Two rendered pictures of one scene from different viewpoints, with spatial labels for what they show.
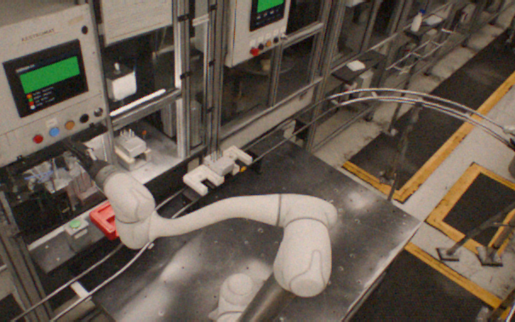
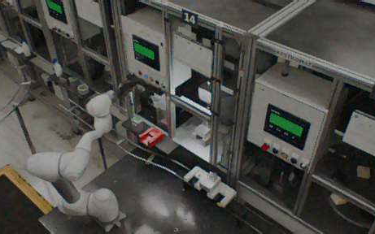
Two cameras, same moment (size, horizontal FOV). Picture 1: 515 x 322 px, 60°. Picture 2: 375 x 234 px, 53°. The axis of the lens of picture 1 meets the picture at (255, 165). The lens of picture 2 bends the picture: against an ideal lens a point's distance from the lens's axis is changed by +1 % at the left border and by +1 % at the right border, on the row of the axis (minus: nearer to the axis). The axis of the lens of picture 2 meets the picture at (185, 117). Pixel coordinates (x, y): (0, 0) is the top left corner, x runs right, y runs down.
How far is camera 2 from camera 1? 232 cm
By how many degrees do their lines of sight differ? 67
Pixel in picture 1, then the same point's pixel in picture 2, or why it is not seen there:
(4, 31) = (134, 23)
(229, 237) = (168, 210)
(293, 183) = not seen: outside the picture
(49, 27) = (149, 32)
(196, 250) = (156, 193)
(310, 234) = (48, 156)
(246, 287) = (98, 196)
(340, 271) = not seen: outside the picture
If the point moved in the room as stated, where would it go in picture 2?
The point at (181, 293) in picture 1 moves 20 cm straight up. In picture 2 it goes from (126, 189) to (124, 172)
